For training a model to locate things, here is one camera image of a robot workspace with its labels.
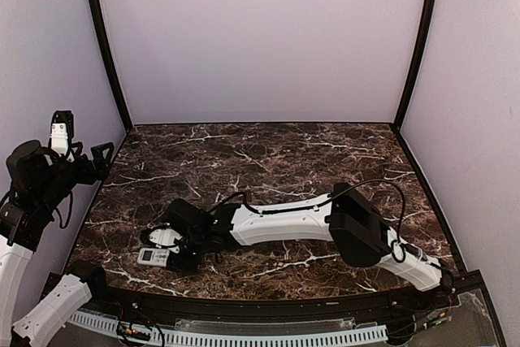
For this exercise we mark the left black frame post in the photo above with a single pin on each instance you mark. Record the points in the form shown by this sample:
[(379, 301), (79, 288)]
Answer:
[(104, 46)]

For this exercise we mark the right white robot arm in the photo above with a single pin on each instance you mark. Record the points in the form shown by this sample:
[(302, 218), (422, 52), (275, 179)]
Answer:
[(343, 217)]

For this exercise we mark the white remote control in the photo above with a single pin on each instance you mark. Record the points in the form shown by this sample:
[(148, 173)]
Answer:
[(153, 257)]

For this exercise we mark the black front frame rail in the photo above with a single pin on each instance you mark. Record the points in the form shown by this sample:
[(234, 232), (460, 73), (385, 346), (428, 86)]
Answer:
[(379, 307)]

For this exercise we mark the white slotted cable duct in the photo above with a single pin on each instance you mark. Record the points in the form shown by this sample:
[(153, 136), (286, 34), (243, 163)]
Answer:
[(205, 333)]

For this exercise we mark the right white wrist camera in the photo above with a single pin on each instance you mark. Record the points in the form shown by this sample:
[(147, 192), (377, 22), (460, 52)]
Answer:
[(161, 237)]

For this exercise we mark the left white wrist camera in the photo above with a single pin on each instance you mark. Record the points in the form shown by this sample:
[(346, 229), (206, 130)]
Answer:
[(61, 134)]

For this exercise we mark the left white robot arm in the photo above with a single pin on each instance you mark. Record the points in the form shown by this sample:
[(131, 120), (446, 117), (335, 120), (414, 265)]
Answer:
[(40, 180)]

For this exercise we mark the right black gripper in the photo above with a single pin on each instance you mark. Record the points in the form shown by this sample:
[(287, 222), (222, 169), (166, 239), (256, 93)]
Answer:
[(187, 266)]

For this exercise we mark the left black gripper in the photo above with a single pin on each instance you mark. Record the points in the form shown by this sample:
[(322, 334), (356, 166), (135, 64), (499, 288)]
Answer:
[(91, 175)]

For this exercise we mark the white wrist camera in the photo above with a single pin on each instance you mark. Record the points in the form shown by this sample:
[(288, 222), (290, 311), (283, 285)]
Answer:
[(161, 237), (61, 134)]

